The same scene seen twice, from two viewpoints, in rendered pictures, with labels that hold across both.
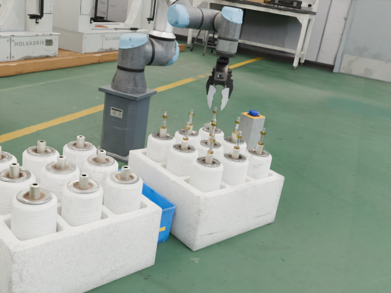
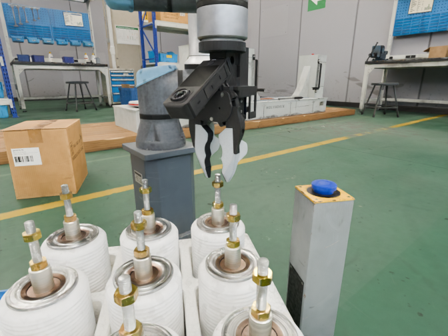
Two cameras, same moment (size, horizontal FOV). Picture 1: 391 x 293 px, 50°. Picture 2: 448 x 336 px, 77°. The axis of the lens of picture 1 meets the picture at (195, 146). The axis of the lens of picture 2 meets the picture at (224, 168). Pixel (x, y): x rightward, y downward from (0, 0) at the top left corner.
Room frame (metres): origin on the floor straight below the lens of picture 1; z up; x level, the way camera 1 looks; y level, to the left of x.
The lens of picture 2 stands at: (1.15, -0.30, 0.49)
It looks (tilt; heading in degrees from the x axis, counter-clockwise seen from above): 17 degrees down; 33
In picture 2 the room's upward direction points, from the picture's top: straight up
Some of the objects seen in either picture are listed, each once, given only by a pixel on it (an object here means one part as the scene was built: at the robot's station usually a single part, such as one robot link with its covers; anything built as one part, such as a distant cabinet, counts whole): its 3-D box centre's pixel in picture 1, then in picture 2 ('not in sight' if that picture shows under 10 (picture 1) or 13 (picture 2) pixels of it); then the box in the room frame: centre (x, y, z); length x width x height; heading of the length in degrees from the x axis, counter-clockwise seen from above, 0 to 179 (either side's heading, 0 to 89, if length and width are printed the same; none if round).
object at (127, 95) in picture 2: not in sight; (136, 99); (4.43, 3.58, 0.19); 0.50 x 0.41 x 0.37; 76
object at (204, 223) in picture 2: (212, 129); (218, 222); (1.52, -0.05, 0.25); 0.08 x 0.08 x 0.01
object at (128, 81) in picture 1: (130, 77); (160, 129); (1.76, 0.32, 0.35); 0.15 x 0.15 x 0.10
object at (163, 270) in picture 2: (210, 144); (144, 274); (1.35, -0.05, 0.25); 0.08 x 0.08 x 0.01
